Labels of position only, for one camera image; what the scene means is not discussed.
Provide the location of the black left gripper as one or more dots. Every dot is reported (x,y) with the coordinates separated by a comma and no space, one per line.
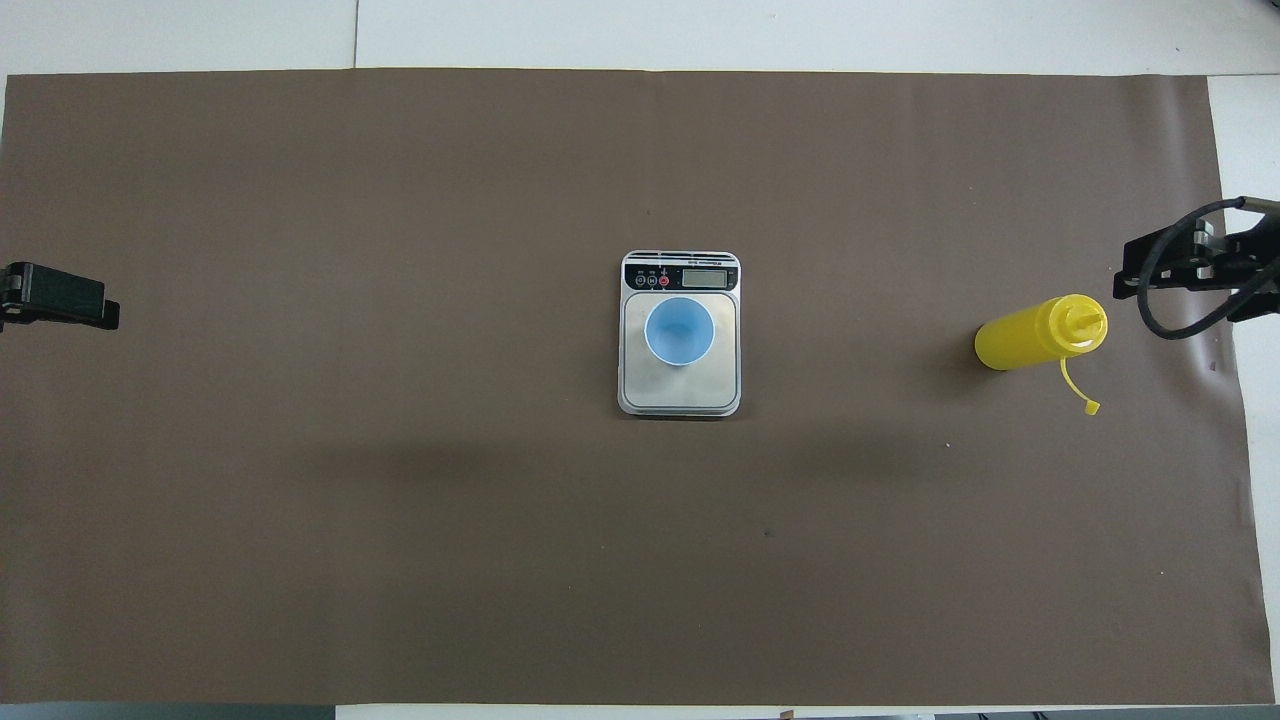
(4,300)

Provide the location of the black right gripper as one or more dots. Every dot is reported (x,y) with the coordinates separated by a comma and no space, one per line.
(1255,255)

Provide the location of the yellow squeeze bottle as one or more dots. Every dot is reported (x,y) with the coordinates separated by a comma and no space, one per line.
(1030,335)

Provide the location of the light blue plastic cup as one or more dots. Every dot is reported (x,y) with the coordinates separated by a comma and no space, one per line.
(680,330)

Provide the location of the silver digital kitchen scale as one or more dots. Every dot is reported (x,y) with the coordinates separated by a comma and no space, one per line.
(680,390)

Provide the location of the brown table mat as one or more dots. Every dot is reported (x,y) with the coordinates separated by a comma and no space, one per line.
(400,550)

